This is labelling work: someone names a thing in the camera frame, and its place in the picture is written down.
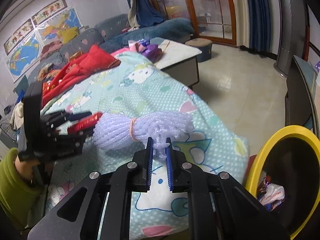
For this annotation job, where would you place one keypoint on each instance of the wooden glass sliding door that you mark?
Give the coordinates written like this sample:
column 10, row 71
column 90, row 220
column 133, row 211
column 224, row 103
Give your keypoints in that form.
column 211, row 19

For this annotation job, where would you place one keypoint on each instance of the green sleeve forearm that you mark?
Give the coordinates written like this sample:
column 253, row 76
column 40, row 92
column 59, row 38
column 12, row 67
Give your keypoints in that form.
column 17, row 197

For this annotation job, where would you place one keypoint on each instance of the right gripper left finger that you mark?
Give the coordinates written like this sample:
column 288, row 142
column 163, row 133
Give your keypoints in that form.
column 99, row 206

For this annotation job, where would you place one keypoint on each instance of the silver tower air conditioner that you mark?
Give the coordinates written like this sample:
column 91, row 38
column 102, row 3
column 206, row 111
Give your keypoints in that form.
column 292, row 34

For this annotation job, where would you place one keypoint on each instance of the white top coffee table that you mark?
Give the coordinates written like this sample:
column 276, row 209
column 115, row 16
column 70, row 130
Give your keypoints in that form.
column 178, row 60

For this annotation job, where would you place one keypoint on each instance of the white plastic bag trash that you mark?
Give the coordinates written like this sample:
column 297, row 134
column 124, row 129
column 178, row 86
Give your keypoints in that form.
column 274, row 193

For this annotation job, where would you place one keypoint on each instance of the blue grey sofa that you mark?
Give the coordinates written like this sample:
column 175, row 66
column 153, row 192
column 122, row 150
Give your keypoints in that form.
column 109, row 35

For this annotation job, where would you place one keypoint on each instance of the world map poster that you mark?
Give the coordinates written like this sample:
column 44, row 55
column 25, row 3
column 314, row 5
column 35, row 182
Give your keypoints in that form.
column 24, row 56

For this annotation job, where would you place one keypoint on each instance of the round blue stool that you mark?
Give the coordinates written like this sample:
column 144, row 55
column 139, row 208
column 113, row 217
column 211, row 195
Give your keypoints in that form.
column 204, row 45

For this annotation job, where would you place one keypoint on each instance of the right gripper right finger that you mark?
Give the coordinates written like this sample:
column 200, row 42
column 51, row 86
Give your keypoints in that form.
column 219, row 207

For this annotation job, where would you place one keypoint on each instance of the red clothing pile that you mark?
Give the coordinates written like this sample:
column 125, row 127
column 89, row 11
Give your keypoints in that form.
column 77, row 70

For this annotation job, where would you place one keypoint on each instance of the china map poster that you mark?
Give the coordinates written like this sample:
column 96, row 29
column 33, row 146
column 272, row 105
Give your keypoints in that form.
column 57, row 27

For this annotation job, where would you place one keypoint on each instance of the calligraphy scroll right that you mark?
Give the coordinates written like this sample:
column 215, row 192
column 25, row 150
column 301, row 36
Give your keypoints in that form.
column 49, row 11

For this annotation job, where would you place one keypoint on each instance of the calligraphy scroll left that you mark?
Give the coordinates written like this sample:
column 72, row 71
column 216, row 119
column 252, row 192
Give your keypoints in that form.
column 20, row 34

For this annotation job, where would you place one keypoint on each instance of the white foam net bundle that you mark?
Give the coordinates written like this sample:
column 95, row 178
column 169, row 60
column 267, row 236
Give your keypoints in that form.
column 115, row 131

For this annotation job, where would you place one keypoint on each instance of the blue right curtain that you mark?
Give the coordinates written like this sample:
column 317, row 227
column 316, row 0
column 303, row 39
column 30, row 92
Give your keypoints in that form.
column 259, row 25

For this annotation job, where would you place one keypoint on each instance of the blue curtain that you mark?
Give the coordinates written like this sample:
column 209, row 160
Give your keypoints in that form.
column 143, row 14
column 259, row 25

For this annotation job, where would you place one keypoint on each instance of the tv cabinet counter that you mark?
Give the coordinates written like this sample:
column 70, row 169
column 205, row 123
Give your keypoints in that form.
column 300, row 108

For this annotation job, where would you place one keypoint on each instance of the light blue cartoon blanket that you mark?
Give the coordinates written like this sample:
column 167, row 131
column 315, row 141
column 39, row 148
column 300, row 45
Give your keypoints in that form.
column 135, row 88

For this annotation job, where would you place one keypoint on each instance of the calligraphy scroll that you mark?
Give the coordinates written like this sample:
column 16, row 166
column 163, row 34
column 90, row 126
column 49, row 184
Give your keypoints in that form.
column 49, row 11
column 20, row 34

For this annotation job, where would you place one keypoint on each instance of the red snack wrapper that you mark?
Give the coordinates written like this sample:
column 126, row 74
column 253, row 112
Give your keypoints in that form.
column 85, row 123

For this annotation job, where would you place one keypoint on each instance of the yellow rimmed black trash bin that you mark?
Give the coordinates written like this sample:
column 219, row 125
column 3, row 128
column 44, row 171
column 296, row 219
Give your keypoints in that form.
column 291, row 159

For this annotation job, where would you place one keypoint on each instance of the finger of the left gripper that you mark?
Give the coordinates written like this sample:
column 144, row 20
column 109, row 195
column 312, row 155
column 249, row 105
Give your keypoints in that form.
column 56, row 134
column 70, row 116

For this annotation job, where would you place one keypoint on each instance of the blue left curtain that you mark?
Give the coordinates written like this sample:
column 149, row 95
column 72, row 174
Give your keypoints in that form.
column 143, row 14

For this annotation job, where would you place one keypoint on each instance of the left hand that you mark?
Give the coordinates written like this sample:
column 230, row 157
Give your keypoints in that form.
column 25, row 169

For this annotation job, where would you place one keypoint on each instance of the purple clothing on table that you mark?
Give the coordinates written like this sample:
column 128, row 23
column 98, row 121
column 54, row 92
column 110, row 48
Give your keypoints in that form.
column 148, row 50

